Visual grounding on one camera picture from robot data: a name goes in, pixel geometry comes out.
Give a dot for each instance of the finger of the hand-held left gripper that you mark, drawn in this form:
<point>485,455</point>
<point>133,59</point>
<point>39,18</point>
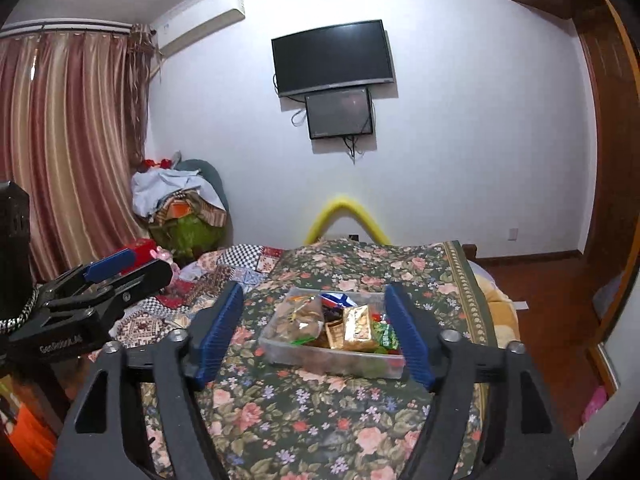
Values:
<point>145,277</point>
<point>110,262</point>

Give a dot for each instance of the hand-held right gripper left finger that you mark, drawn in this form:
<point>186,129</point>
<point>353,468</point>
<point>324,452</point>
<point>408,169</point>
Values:
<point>220,335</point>

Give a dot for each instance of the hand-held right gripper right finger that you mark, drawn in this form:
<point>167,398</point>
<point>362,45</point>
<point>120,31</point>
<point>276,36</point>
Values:
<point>407,335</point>

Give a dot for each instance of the clear plastic container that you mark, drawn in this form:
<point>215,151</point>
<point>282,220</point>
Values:
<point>320,360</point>

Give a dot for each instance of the green packet red label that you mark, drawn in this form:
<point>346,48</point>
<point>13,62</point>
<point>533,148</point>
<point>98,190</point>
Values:
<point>386,337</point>

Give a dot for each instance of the red box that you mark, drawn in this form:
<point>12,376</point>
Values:
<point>137,251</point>

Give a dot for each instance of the pink toy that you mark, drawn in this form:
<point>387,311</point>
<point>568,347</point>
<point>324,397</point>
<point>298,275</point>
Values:
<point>162,256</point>

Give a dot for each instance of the yellow puffed rice packet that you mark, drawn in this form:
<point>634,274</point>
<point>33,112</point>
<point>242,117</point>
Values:
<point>357,327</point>

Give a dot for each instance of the green cloth bundle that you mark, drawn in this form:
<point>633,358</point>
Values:
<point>190,235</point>

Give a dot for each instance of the patchwork quilt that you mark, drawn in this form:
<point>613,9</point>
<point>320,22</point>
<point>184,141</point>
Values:
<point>220,270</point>

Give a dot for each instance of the blue white snack packet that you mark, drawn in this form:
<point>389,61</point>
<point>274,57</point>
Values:
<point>340,301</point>

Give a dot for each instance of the clear pale snack packet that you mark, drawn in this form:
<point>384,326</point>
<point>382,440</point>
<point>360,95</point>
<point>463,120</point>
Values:
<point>297,322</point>

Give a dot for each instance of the beige plush blanket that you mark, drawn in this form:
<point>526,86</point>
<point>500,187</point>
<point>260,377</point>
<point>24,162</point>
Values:
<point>497,310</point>

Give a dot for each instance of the orange cloth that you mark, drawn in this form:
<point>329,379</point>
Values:
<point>25,430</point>

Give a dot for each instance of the pile of clothes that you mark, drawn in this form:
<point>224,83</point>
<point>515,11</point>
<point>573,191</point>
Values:
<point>170,185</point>

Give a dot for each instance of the white paper sheet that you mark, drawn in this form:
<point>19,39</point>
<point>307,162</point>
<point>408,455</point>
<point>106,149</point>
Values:
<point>521,304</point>

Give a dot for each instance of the striped red curtain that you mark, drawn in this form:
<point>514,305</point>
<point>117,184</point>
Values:
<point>70,150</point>

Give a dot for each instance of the green floral blanket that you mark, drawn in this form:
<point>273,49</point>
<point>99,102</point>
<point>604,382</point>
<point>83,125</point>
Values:
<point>310,420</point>

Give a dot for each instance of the yellow foam hoop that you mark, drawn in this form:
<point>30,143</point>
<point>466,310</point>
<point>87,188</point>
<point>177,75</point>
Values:
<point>340,205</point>

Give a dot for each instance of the pink object on floor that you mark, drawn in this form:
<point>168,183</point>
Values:
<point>595,405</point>

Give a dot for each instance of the white panel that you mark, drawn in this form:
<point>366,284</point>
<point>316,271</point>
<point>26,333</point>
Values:
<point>615,390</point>

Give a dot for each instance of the small black monitor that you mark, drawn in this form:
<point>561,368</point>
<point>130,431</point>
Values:
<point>340,112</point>

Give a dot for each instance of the white air conditioner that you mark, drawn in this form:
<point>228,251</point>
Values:
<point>200,22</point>

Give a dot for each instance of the curtain rail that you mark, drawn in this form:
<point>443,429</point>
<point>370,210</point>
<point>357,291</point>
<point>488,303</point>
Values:
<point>65,27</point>

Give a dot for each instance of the black wall television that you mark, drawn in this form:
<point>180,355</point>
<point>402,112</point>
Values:
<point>332,57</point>

